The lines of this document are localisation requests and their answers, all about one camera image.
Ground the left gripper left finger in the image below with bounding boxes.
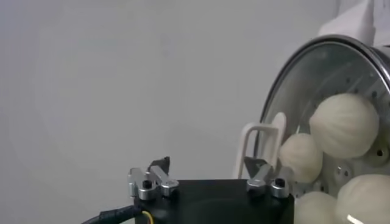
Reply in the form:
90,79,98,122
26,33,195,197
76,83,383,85
127,156,180,201

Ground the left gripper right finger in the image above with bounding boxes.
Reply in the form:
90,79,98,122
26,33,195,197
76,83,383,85
243,156,291,199

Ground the white steamed baozi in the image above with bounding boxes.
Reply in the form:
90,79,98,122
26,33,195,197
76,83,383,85
309,93,380,159
278,133,324,184
294,191,339,224
333,173,390,224

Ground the glass lid with white handle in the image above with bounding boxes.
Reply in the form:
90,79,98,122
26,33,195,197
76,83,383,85
233,33,390,224

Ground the steel perforated steamer basket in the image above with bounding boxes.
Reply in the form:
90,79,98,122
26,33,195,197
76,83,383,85
264,39,390,224

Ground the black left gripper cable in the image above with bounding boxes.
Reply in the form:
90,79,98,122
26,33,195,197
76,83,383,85
80,204,155,224

